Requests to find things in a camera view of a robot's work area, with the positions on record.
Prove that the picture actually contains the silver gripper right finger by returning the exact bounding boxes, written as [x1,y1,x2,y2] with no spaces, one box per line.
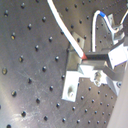
[94,65,125,88]

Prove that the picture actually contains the grey metal bracket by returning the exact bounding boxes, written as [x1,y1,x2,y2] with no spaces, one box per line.
[69,32,85,51]

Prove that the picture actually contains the white cable clip fixture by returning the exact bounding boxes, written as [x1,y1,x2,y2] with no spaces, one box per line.
[61,49,118,102]

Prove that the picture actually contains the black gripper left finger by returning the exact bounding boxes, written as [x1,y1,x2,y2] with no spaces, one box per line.
[86,50,111,67]

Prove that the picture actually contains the white wire with blue band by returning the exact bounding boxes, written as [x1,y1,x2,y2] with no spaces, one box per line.
[91,9,123,53]

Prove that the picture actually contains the white cable with red tip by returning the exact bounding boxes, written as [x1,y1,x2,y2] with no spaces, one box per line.
[46,0,89,61]

